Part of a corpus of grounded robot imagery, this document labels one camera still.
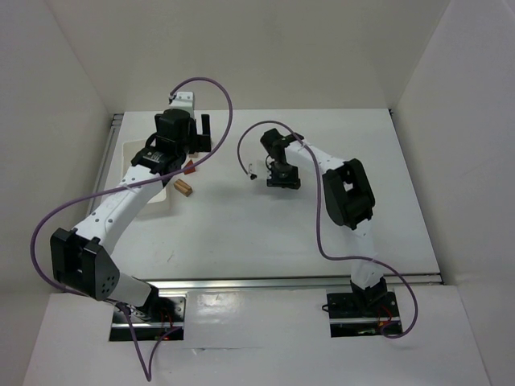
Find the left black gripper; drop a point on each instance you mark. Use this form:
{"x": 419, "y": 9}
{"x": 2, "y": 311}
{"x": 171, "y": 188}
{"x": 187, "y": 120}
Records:
{"x": 202, "y": 141}

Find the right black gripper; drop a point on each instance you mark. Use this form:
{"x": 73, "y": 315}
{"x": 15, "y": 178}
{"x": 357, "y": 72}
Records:
{"x": 282, "y": 182}

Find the orange triangular wood block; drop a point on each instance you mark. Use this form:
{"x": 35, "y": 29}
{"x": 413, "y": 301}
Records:
{"x": 189, "y": 168}

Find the long light wood block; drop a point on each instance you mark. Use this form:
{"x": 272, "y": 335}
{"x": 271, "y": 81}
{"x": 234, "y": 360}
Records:
{"x": 182, "y": 187}

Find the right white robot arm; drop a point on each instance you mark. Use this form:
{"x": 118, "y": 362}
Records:
{"x": 349, "y": 203}

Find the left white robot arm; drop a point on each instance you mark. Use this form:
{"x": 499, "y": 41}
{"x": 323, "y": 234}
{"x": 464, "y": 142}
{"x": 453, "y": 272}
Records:
{"x": 81, "y": 257}

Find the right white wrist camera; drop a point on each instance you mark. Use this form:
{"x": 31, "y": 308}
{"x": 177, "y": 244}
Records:
{"x": 259, "y": 170}

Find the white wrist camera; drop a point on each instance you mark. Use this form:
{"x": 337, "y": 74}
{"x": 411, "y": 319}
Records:
{"x": 182, "y": 100}
{"x": 259, "y": 170}

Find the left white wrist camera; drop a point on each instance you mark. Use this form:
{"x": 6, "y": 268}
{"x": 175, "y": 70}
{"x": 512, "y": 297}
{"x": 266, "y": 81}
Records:
{"x": 182, "y": 100}

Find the front aluminium rail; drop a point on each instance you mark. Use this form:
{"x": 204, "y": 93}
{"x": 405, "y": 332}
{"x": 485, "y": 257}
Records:
{"x": 253, "y": 283}

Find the aluminium rail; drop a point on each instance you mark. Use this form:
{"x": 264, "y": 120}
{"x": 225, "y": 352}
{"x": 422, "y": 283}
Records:
{"x": 105, "y": 155}
{"x": 253, "y": 283}

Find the left aluminium rail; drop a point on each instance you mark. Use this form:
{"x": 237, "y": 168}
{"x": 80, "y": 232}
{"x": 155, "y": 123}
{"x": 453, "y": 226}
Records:
{"x": 105, "y": 155}

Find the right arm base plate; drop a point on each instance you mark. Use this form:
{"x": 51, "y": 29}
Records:
{"x": 346, "y": 319}

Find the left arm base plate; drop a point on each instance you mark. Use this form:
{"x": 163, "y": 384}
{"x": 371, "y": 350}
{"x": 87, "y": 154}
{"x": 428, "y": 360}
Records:
{"x": 169, "y": 322}

